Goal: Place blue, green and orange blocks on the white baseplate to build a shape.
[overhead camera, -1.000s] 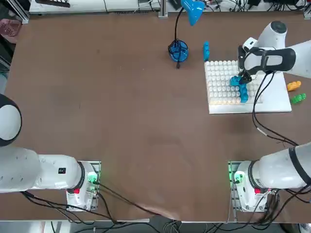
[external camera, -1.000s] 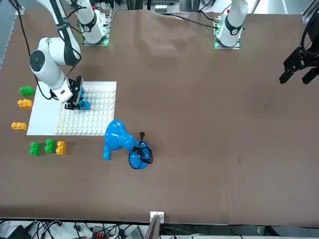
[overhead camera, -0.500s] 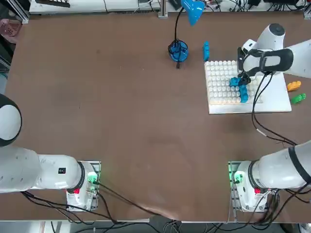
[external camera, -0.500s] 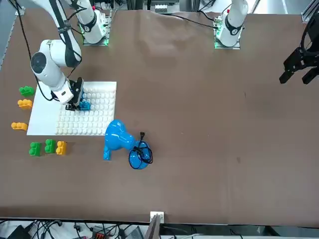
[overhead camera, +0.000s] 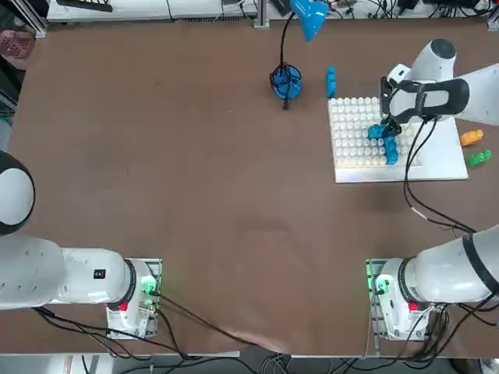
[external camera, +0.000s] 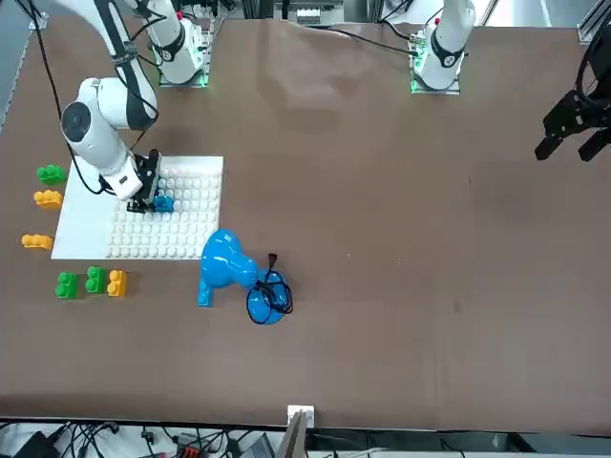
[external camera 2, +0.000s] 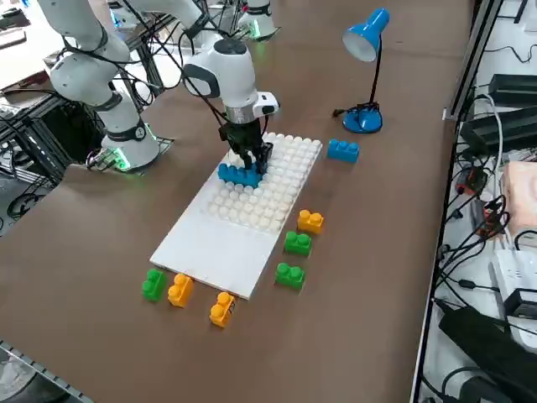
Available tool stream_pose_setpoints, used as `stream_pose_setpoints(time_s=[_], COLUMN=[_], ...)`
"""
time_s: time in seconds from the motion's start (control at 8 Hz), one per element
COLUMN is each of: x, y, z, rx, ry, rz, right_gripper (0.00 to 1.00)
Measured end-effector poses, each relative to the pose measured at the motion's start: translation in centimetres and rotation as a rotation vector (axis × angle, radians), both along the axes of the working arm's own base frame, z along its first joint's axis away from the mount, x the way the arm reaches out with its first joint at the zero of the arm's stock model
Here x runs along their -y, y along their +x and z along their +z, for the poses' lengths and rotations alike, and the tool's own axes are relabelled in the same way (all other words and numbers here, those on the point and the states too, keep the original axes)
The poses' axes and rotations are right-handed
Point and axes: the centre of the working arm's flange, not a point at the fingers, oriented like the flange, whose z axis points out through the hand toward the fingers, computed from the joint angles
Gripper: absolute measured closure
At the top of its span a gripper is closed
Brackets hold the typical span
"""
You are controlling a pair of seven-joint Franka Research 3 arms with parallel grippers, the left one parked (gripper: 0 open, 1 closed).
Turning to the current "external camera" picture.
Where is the aluminium frame rail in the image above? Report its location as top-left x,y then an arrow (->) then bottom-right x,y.
576,0 -> 611,44

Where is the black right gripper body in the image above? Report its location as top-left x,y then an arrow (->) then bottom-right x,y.
128,153 -> 150,201

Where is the white flat board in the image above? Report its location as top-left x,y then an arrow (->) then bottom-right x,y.
51,155 -> 225,261

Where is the green two-stud block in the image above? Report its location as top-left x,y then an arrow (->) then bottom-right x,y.
54,271 -> 81,301
85,265 -> 109,296

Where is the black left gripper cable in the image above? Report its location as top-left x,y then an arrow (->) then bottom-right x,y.
574,31 -> 611,104

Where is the black lamp cord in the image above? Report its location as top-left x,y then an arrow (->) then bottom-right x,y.
245,252 -> 295,326

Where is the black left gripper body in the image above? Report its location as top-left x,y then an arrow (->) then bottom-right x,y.
543,89 -> 611,138

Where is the black left arm base cable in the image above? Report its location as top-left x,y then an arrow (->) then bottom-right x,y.
305,23 -> 414,54

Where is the orange three-stud block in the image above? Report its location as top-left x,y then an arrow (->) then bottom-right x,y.
32,189 -> 64,211
21,232 -> 54,252

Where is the blue desk lamp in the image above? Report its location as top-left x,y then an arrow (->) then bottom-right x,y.
199,227 -> 293,326

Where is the aluminium frame post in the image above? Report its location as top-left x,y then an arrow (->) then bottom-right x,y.
284,405 -> 316,458

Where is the orange two-stud block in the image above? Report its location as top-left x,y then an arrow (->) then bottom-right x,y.
107,269 -> 129,299

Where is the white studded baseplate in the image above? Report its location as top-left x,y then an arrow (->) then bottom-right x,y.
105,164 -> 223,260

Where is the green three-stud block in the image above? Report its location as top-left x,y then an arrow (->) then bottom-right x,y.
36,164 -> 67,186

